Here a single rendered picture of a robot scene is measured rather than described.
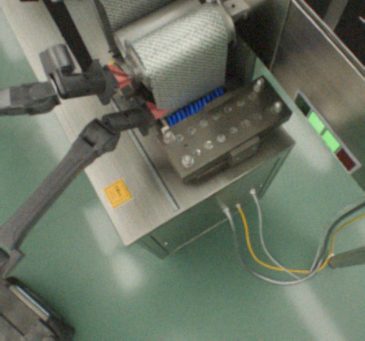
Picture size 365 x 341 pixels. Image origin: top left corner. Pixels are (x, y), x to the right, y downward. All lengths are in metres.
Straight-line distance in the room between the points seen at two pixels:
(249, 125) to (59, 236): 1.42
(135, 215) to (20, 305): 0.99
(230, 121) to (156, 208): 0.36
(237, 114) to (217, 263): 1.10
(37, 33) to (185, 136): 0.80
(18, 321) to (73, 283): 0.35
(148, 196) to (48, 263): 1.15
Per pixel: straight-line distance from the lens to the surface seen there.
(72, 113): 1.40
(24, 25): 1.70
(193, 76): 1.07
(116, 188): 1.23
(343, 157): 1.01
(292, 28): 0.93
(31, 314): 2.03
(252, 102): 1.20
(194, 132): 1.15
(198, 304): 2.09
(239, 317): 2.10
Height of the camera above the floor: 2.08
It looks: 70 degrees down
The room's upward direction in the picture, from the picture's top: 10 degrees counter-clockwise
